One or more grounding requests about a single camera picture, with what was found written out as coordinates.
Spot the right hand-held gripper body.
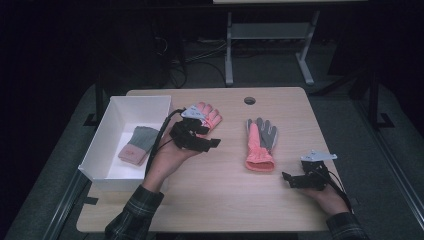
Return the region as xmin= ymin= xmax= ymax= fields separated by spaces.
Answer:
xmin=299 ymin=149 xmax=338 ymax=192

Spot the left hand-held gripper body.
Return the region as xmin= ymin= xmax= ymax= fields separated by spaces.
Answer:
xmin=169 ymin=104 xmax=208 ymax=152

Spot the grey and pink knit glove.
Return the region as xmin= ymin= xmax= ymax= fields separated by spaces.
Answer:
xmin=117 ymin=125 xmax=161 ymax=166

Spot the white box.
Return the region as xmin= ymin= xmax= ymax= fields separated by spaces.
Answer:
xmin=78 ymin=95 xmax=173 ymax=193

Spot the person's right hand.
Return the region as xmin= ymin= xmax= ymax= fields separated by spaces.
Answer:
xmin=299 ymin=184 xmax=350 ymax=217

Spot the person's left hand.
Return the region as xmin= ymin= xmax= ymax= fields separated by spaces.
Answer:
xmin=143 ymin=137 xmax=201 ymax=194

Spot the black metal stand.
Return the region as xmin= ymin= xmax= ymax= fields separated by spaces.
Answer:
xmin=365 ymin=69 xmax=396 ymax=132

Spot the left hand-held gripper black cable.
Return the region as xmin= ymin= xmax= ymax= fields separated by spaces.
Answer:
xmin=144 ymin=107 xmax=186 ymax=178

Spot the hand-held gripper black cable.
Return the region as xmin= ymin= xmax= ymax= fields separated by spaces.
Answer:
xmin=144 ymin=107 xmax=186 ymax=178
xmin=320 ymin=169 xmax=355 ymax=214

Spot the right hand-held gripper black cable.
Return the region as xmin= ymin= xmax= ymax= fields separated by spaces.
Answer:
xmin=320 ymin=169 xmax=355 ymax=214

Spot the bundle of black floor cables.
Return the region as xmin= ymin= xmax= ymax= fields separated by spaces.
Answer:
xmin=153 ymin=35 xmax=228 ymax=90

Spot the grey metal floor rail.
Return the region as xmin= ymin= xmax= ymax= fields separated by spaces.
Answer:
xmin=353 ymin=99 xmax=424 ymax=232
xmin=41 ymin=171 xmax=90 ymax=240

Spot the white metal frame table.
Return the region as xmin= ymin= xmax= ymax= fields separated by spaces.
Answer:
xmin=213 ymin=0 xmax=368 ymax=88

